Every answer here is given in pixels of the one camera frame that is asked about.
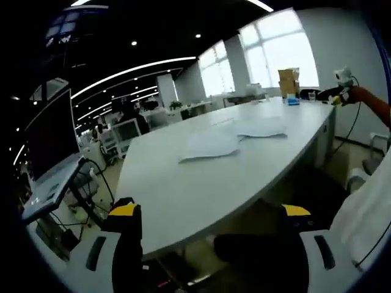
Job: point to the small blue box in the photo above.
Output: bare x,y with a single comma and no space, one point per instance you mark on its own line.
293,100

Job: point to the clear glass cup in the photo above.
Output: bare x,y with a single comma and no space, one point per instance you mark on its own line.
312,97

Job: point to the hanging ceiling display screen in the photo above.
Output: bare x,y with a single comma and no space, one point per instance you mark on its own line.
61,27

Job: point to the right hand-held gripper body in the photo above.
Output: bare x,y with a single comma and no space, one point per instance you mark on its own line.
342,76

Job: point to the white mesh office chair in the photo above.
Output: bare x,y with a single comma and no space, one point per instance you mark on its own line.
125,131

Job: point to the brown cardboard box stack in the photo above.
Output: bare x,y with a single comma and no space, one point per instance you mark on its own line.
288,81

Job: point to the grey office chair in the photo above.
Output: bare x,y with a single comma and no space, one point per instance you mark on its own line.
374,152

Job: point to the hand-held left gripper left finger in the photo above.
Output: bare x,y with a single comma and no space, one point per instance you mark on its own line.
76,274

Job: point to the green potted plant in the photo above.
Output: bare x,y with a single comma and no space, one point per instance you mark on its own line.
175,105

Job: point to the person's right hand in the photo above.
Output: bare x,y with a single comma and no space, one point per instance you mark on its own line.
354,95

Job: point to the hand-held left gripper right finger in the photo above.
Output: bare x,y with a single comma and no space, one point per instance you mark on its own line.
339,274

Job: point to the black office chair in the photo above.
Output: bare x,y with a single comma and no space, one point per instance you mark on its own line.
259,244

